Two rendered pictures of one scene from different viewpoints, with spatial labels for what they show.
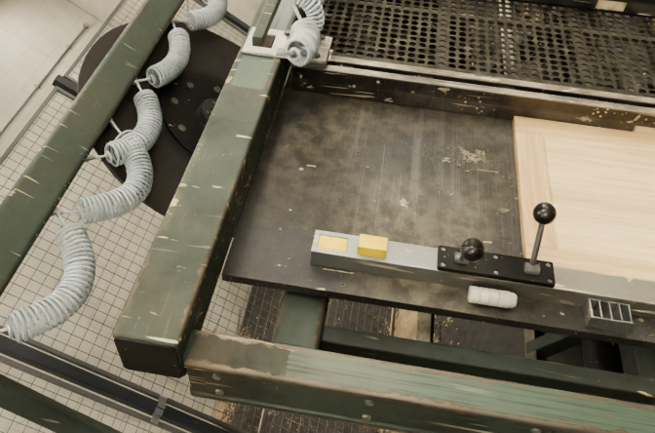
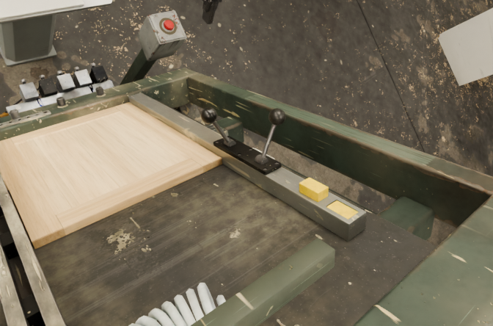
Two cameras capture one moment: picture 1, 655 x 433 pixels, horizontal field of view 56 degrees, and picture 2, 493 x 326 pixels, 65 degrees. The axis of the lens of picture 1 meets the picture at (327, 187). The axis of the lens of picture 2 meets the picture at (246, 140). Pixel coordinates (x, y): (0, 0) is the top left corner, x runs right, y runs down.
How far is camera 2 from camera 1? 1.30 m
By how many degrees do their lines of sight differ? 95
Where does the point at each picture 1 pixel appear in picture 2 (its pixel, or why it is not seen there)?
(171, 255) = not seen: outside the picture
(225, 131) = not seen: outside the picture
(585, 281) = (208, 135)
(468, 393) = (330, 124)
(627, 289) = (195, 127)
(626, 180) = (82, 167)
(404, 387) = (362, 134)
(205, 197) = (479, 252)
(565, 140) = (51, 203)
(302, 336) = (397, 212)
